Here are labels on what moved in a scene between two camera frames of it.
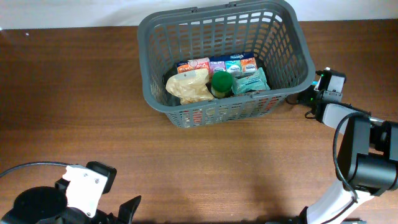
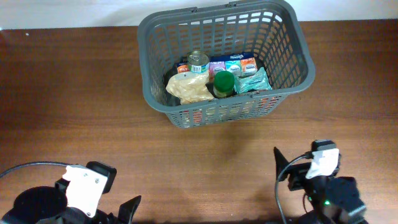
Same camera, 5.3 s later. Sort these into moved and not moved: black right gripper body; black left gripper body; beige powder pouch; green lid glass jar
Moved: black right gripper body
Not moved: beige powder pouch; black left gripper body; green lid glass jar
